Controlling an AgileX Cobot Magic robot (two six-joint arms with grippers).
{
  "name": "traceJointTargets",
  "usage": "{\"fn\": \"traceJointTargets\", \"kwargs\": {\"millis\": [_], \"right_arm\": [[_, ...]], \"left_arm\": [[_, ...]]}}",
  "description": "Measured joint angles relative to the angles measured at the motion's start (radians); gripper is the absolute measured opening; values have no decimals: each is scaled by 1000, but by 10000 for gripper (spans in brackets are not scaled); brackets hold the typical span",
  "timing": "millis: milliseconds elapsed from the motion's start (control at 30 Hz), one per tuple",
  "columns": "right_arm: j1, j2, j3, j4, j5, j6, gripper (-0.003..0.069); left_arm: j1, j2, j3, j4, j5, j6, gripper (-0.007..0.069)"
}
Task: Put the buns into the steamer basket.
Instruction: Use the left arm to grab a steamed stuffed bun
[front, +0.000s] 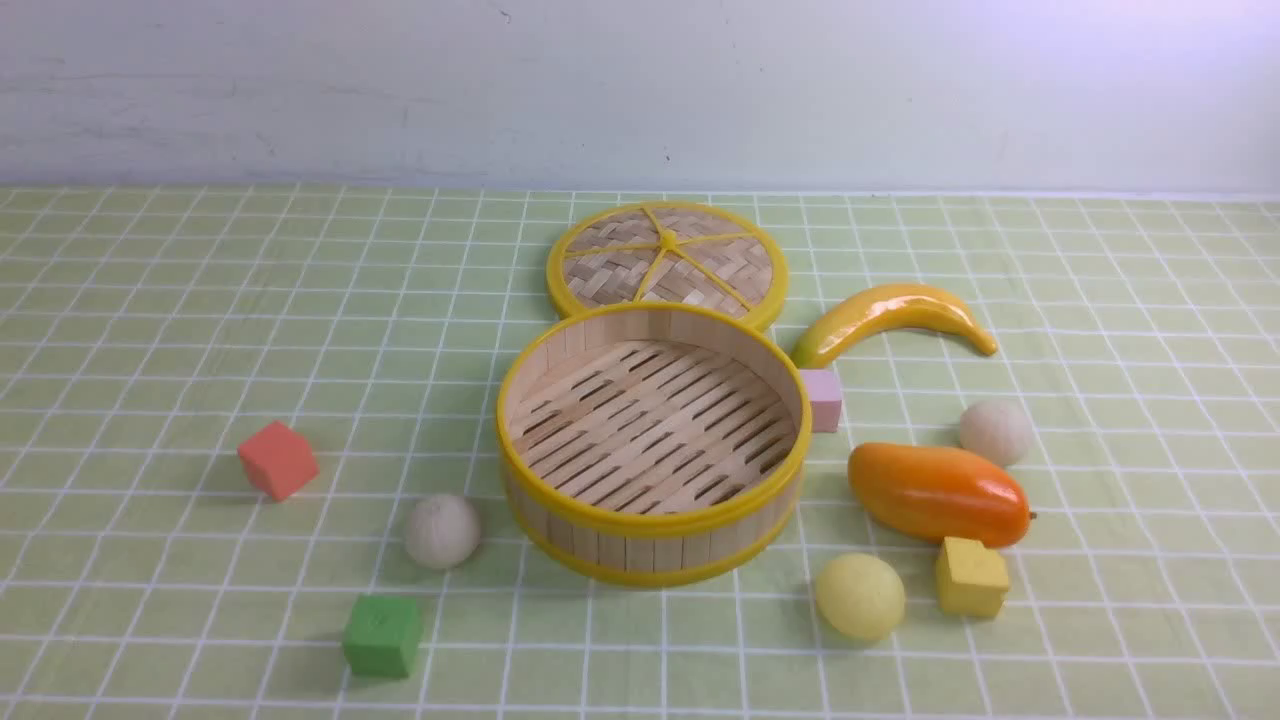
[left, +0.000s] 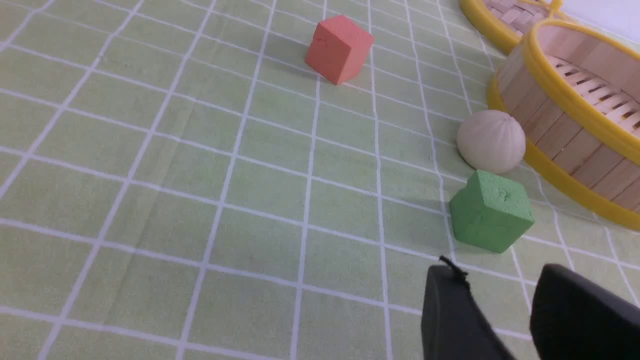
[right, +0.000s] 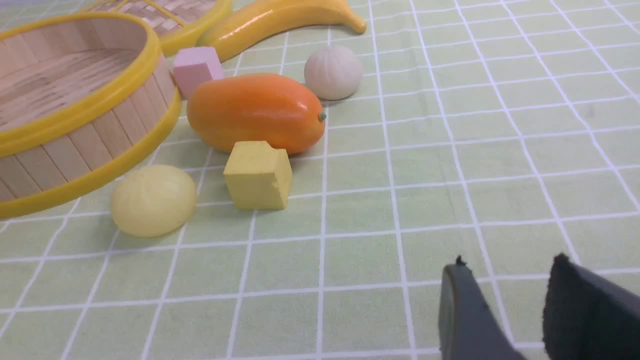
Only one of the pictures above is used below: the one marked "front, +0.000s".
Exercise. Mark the bamboo steamer tray yellow rim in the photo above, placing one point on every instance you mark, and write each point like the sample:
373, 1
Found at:
652, 444

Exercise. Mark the pink foam cube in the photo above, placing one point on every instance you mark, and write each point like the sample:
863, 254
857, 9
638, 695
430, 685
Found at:
826, 398

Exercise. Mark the yellow toy banana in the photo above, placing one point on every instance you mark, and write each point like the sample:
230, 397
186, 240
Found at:
888, 307

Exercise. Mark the orange toy mango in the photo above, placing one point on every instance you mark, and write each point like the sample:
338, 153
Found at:
933, 492

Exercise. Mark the yellow bun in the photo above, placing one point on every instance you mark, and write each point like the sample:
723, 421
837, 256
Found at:
861, 596

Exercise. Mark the white bun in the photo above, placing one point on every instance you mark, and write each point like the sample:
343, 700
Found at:
442, 531
998, 430

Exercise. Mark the red foam cube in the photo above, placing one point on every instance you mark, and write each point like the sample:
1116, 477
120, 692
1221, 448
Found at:
277, 460

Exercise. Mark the woven bamboo steamer lid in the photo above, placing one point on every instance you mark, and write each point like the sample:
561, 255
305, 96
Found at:
669, 251

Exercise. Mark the green foam cube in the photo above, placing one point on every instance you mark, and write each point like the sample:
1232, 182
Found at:
382, 636

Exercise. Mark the yellow foam cube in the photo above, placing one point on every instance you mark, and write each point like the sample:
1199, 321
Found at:
971, 580

